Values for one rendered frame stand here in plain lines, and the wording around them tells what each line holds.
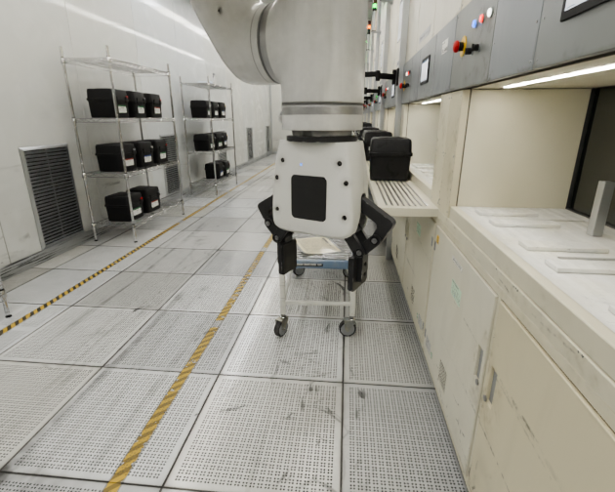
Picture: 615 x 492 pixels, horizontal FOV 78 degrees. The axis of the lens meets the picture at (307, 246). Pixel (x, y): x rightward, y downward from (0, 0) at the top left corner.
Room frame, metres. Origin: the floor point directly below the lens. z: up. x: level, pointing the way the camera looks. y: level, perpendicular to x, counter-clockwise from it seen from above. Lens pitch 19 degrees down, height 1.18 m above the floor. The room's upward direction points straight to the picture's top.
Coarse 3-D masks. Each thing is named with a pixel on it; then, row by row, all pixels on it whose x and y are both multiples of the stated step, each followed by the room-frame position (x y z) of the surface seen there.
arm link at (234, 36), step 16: (192, 0) 0.39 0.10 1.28; (208, 0) 0.39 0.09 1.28; (224, 0) 0.41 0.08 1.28; (240, 0) 0.42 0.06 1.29; (256, 0) 0.44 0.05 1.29; (208, 16) 0.40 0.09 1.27; (224, 16) 0.41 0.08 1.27; (240, 16) 0.42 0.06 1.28; (256, 16) 0.42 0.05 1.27; (208, 32) 0.42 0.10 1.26; (224, 32) 0.41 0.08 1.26; (240, 32) 0.42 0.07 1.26; (256, 32) 0.41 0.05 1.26; (224, 48) 0.42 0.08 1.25; (240, 48) 0.42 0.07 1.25; (256, 48) 0.41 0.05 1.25; (240, 64) 0.43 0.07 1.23; (256, 64) 0.42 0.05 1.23; (256, 80) 0.44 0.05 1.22; (272, 80) 0.43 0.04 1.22
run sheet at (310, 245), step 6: (300, 240) 2.25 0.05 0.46; (306, 240) 2.25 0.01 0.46; (312, 240) 2.25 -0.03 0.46; (318, 240) 2.25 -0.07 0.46; (324, 240) 2.25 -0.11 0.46; (330, 240) 2.25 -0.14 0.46; (300, 246) 2.14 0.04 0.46; (306, 246) 2.14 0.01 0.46; (312, 246) 2.13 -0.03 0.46; (318, 246) 2.13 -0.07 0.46; (324, 246) 2.13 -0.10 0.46; (330, 246) 2.14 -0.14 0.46; (336, 246) 2.14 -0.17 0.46; (306, 252) 2.02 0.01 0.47; (312, 252) 2.03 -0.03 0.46; (318, 252) 2.03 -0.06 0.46; (324, 252) 2.03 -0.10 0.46; (330, 252) 2.03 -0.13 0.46
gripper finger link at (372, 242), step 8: (368, 240) 0.38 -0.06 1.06; (376, 240) 0.37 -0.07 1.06; (384, 240) 0.39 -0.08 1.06; (368, 248) 0.38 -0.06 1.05; (352, 256) 0.39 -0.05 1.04; (352, 264) 0.38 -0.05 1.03; (360, 264) 0.38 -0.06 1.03; (352, 272) 0.38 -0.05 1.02; (360, 272) 0.38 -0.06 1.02; (352, 280) 0.38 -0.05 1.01; (360, 280) 0.38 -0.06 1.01; (352, 288) 0.38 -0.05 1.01
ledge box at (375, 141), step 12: (372, 144) 2.46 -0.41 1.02; (384, 144) 2.45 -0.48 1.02; (396, 144) 2.43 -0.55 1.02; (408, 144) 2.42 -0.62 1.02; (372, 156) 2.46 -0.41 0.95; (384, 156) 2.44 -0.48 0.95; (396, 156) 2.43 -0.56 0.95; (408, 156) 2.42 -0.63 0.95; (372, 168) 2.46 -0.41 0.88; (384, 168) 2.45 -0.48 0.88; (396, 168) 2.43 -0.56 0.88; (408, 168) 2.43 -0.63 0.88; (384, 180) 2.45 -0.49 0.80; (396, 180) 2.44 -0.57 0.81
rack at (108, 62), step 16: (64, 64) 3.69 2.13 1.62; (96, 64) 4.14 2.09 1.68; (112, 64) 4.15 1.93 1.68; (128, 64) 4.16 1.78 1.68; (112, 80) 3.64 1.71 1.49; (112, 96) 3.64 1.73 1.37; (176, 144) 4.80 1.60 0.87; (80, 160) 3.68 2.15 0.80; (128, 176) 3.65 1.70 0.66; (128, 192) 3.64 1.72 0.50; (160, 208) 4.37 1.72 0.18; (96, 224) 3.69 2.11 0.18; (112, 224) 3.68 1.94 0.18; (96, 240) 3.68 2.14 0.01
